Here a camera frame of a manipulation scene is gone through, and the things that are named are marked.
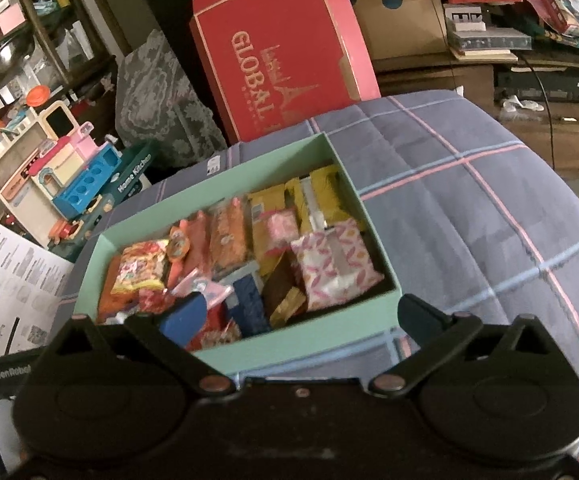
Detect blue plaid blanket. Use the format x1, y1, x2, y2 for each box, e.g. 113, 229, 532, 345
67, 89, 579, 466

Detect colourful yellow red snack packet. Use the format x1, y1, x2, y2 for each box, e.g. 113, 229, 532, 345
111, 240, 169, 295

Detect dark red small packet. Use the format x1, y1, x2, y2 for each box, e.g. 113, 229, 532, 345
138, 287, 176, 313

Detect glass display cabinet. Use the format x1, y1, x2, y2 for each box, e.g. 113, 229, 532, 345
14, 0, 120, 91

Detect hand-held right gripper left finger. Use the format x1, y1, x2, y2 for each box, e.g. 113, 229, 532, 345
50, 292, 238, 395

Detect white printed paper sheet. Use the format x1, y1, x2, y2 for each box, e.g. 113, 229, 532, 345
0, 205, 75, 363

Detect white pink floral packet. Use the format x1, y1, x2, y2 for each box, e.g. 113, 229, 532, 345
289, 218, 386, 312

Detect brown gold snack packet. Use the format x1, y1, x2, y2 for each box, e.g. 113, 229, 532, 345
261, 252, 309, 330

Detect black electronic device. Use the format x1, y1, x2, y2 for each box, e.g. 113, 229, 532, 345
494, 66, 579, 107

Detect teal toy kitchen box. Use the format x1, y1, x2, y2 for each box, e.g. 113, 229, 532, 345
77, 141, 163, 231

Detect orange toy pieces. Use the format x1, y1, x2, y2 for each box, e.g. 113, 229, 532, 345
47, 217, 80, 248

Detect long yellow snack packet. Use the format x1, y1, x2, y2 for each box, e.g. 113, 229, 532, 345
246, 184, 293, 275

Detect mint green cardboard box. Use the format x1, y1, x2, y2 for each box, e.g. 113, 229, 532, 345
72, 131, 404, 376

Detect grey lace cushion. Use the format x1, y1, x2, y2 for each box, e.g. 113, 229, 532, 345
114, 29, 228, 171

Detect orange-red snack packet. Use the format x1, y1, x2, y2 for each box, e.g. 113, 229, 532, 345
168, 210, 211, 288

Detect blue toy block tray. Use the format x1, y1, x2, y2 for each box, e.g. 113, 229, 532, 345
52, 141, 123, 221

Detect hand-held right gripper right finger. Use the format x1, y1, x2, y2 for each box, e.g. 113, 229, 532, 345
369, 294, 550, 397

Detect orange snack packet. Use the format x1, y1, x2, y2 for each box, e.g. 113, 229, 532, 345
96, 259, 123, 323

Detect black cable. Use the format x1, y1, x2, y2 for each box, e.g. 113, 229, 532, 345
517, 52, 577, 171

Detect cream pink toy kitchen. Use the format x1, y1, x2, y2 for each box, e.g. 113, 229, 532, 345
0, 100, 95, 248

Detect blue packet with white ends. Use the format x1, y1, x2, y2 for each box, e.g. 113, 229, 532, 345
226, 269, 274, 337

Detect red gift box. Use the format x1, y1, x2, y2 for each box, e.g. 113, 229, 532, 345
190, 0, 381, 143

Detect pink marshmallow packet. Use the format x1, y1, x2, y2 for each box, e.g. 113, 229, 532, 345
266, 211, 299, 252

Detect small pink box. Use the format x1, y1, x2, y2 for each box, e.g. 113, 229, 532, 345
0, 2, 25, 33

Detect clear brown cake packet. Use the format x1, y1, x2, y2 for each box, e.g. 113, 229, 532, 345
208, 199, 249, 272

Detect cardboard box with blue print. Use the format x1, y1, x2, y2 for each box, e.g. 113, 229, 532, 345
340, 0, 453, 61

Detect white crumpled paper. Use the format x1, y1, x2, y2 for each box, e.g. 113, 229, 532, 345
501, 98, 545, 114

